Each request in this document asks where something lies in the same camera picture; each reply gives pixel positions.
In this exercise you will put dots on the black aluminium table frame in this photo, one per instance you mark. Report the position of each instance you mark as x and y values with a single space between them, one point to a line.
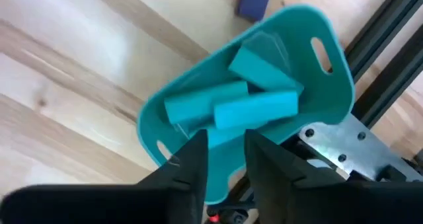
380 29

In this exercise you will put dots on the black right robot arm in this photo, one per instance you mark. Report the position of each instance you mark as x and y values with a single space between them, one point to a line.
231 214

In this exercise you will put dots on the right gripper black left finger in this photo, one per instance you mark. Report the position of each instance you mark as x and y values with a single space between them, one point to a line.
148 204

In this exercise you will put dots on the silver metal mounting plate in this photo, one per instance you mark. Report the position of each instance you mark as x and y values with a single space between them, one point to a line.
350 144

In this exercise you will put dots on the teal rectangular block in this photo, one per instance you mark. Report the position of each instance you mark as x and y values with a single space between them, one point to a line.
261 70
195 103

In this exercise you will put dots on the purple rectangular block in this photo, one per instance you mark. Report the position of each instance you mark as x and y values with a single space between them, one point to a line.
255 1

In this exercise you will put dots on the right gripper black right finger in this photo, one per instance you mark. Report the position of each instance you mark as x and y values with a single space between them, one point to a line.
314 204

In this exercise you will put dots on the teal plastic bin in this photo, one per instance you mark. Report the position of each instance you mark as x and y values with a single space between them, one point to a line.
317 95

